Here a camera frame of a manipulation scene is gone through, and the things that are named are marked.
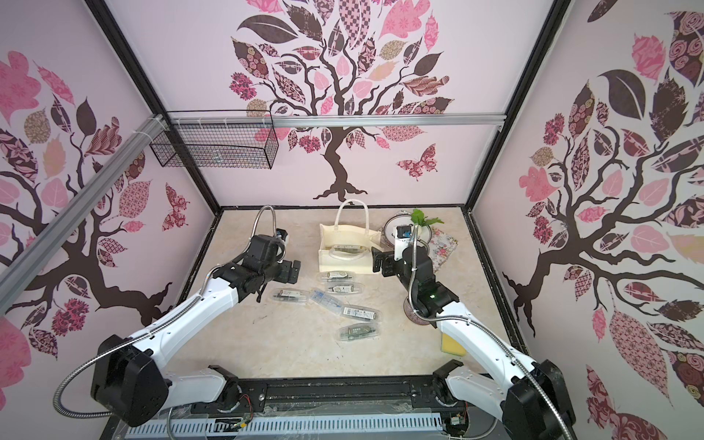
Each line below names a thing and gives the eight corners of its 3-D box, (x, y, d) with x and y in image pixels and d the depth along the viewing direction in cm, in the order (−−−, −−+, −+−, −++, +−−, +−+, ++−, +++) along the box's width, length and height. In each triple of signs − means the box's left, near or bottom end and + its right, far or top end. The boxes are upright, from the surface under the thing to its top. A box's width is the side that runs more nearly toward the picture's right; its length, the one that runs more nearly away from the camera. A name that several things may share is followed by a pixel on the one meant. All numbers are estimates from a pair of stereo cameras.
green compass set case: (337, 341, 85) (337, 339, 84) (338, 325, 89) (337, 323, 87) (379, 341, 85) (380, 339, 84) (379, 325, 89) (379, 323, 87)
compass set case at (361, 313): (340, 316, 90) (340, 314, 89) (343, 305, 93) (342, 302, 91) (380, 324, 89) (380, 321, 87) (381, 312, 91) (382, 310, 90)
